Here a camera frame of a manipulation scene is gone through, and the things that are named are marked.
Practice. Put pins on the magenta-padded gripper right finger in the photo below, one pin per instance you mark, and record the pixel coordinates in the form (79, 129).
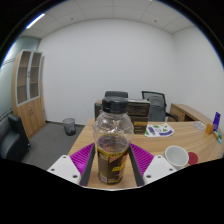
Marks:
(143, 159)

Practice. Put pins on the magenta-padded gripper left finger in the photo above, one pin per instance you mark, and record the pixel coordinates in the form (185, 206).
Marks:
(81, 158)

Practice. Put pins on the clear black-capped drink bottle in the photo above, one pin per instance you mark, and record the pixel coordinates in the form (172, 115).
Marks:
(112, 146)

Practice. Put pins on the white printed leaflet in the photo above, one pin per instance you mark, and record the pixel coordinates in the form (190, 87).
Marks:
(159, 130)

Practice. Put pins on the white ceramic mug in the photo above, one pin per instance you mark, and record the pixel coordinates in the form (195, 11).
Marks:
(176, 156)

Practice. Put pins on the black mesh waste bin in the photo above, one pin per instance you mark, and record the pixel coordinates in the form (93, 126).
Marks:
(69, 126)

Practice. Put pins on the small dark brown box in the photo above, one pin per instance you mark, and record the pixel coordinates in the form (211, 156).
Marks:
(97, 110)

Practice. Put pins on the wide dark brown box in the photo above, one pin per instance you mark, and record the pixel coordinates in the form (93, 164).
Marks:
(139, 108)

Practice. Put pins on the grey mesh office chair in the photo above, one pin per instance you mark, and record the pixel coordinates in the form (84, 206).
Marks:
(156, 106)

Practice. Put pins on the wooden side desk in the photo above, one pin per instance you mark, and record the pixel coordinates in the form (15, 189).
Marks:
(185, 112)

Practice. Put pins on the wooden glass-door cabinet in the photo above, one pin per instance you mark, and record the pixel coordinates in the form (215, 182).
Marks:
(31, 113)

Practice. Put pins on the black office chair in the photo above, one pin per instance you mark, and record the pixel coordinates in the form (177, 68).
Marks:
(116, 93)

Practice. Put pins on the black leather armchair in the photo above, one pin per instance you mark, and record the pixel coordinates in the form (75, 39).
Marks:
(11, 140)

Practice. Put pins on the purple standing box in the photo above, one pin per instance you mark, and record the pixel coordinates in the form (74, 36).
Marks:
(216, 120)

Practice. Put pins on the ceiling light panel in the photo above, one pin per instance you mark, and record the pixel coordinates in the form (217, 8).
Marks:
(35, 20)

